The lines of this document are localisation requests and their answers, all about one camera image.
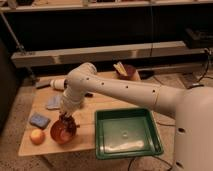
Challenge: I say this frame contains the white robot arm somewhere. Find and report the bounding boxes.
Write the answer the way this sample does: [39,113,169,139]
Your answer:
[60,63,213,171]

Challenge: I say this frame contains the yellow banana pieces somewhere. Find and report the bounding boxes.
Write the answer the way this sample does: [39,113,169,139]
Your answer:
[114,62,127,76]

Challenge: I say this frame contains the yellow-red apple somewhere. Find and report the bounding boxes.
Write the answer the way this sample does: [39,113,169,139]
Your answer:
[30,129,45,145]

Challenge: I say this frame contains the dark red bowl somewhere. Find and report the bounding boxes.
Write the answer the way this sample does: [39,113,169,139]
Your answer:
[117,64,136,80]

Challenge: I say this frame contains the light blue cloth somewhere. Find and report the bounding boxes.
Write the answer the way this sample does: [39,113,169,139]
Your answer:
[46,95,61,110]

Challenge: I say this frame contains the blue sponge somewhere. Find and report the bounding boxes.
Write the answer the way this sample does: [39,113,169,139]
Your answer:
[29,113,50,129]

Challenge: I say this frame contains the white cylindrical jar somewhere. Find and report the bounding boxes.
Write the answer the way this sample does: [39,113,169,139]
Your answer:
[50,78,67,90]

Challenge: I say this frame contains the dark grape bunch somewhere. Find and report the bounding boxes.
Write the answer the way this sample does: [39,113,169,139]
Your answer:
[59,115,79,137]

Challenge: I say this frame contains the black floor cable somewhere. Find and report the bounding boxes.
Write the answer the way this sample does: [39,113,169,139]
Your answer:
[127,119,176,171]

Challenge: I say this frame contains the green plastic tray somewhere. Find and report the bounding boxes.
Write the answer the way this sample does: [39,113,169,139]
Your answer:
[95,108,164,160]

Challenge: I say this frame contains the wooden shelf beam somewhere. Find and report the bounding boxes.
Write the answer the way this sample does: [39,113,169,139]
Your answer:
[12,41,204,68]

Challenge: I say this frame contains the grey flat remote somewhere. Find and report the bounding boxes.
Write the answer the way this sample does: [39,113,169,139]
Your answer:
[35,80,51,89]

